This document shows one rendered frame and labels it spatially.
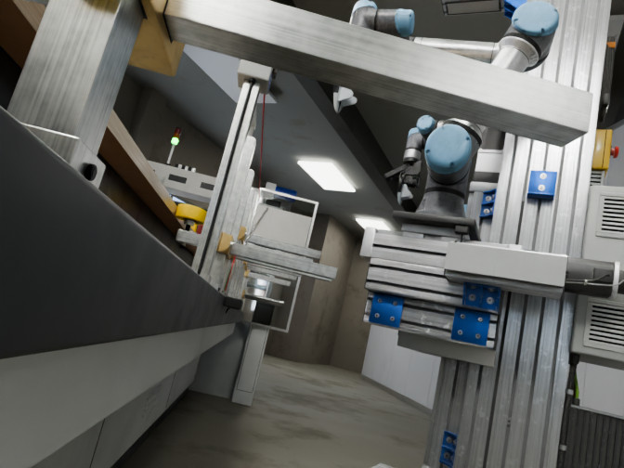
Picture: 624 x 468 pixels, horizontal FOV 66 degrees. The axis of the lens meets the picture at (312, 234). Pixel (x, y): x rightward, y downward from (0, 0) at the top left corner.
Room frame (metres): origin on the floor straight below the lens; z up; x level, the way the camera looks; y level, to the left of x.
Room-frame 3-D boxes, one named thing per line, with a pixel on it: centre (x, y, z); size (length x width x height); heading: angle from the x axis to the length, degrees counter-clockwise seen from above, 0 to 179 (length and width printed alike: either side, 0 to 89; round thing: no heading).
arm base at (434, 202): (1.36, -0.35, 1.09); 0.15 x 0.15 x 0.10
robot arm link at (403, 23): (1.32, -0.10, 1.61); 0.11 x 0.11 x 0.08; 71
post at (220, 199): (0.98, 0.20, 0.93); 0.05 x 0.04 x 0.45; 4
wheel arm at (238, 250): (1.29, 0.13, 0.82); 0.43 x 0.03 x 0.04; 94
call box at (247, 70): (0.99, 0.20, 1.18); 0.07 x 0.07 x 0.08; 4
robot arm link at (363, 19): (1.34, -0.01, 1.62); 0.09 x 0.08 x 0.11; 71
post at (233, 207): (1.25, 0.22, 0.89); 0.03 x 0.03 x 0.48; 4
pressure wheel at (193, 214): (1.28, 0.33, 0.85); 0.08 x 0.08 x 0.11
